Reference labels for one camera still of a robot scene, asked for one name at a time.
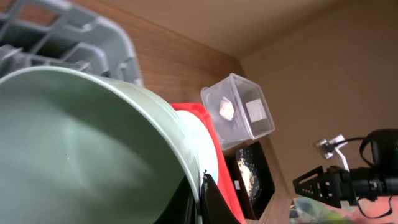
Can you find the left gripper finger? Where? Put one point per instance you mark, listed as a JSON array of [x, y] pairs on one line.
[[215, 210]]

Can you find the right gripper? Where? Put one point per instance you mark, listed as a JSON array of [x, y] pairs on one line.
[[329, 187]]

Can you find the food scraps rice and nuts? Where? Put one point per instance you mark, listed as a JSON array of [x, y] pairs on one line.
[[247, 168]]

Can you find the large light blue plate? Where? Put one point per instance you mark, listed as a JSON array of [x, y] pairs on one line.
[[204, 147]]

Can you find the white napkin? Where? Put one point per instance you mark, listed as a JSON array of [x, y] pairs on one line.
[[226, 109]]

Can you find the green saucer plate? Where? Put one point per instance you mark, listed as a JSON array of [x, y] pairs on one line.
[[78, 148]]

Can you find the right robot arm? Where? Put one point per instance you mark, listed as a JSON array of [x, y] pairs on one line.
[[379, 151]]

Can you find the grey dishwasher rack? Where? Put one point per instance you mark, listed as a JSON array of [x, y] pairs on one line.
[[64, 34]]

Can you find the red plastic tray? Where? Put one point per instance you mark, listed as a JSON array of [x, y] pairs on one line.
[[225, 183]]

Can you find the black tray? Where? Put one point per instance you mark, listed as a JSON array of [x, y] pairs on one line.
[[252, 209]]

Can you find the clear plastic bin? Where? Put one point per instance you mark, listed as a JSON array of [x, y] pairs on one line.
[[252, 118]]

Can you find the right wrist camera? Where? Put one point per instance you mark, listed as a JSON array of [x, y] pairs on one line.
[[327, 149]]

